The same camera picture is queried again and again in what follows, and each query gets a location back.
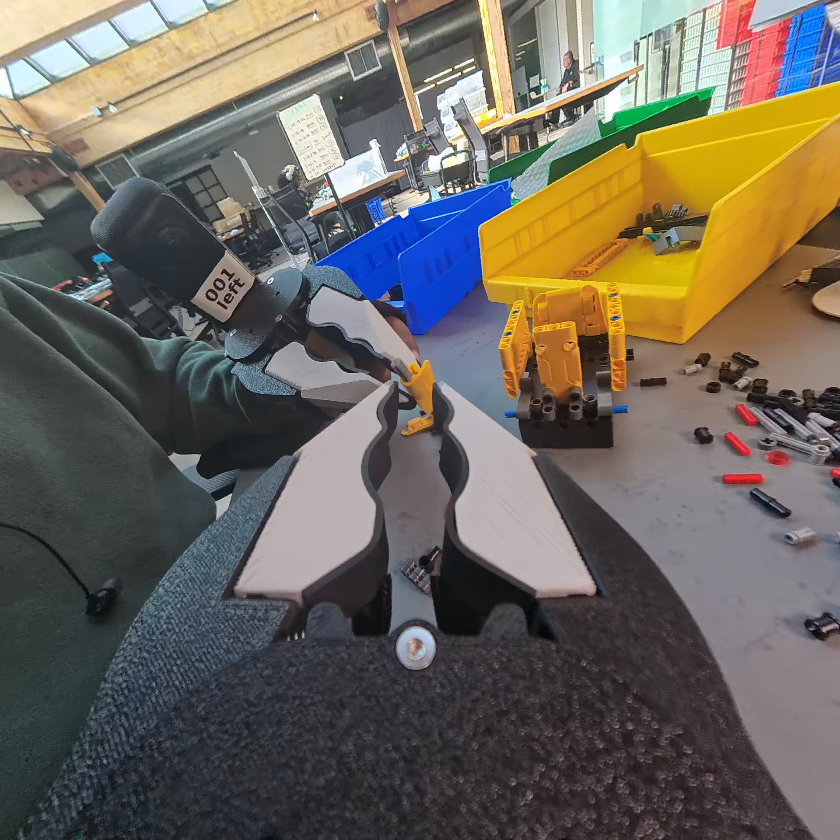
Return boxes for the black lego gear parts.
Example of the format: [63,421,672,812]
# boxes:
[616,202,711,242]

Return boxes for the stack of red blue bins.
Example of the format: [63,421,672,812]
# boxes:
[681,0,840,110]

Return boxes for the small yellow lego piece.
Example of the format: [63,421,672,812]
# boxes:
[398,358,438,438]

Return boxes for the wooden office desk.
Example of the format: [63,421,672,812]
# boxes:
[307,168,408,238]
[478,64,645,156]

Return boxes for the silver bubble wrap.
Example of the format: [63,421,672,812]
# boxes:
[511,117,602,202]

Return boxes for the blue plastic bin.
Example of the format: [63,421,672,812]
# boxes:
[314,179,514,337]

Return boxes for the person's green hoodie torso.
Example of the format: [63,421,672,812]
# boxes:
[0,271,219,840]

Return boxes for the skylight window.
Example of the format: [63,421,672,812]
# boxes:
[0,0,232,101]

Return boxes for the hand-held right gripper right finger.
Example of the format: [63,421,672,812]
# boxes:
[433,382,598,636]

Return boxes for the person's left hand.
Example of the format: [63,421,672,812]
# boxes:
[369,301,422,362]

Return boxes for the green plastic bin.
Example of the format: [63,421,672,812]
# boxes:
[486,84,718,187]

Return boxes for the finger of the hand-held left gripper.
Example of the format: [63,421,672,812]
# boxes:
[306,289,422,370]
[264,344,388,412]

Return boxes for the yellow lego vehicle model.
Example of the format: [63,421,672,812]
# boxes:
[497,282,632,452]

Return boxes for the yellow plastic storage bin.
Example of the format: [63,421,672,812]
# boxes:
[476,80,840,347]

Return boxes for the pile of small lego pins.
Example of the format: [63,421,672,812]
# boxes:
[638,350,840,642]

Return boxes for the grey green lego motor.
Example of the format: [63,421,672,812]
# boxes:
[645,225,707,258]

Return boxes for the orange lego frame piece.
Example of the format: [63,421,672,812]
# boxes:
[568,237,634,280]

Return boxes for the black office chair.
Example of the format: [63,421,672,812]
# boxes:
[451,97,494,186]

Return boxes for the black power cable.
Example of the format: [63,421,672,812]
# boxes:
[783,255,840,291]

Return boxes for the grey lego connector piece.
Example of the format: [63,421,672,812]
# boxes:
[399,545,443,596]

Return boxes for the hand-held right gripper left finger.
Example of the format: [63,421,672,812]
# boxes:
[234,382,401,637]

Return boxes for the black earphone cable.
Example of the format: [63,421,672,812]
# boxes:
[0,520,126,619]

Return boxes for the white handwritten board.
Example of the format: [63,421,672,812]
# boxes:
[276,92,347,185]

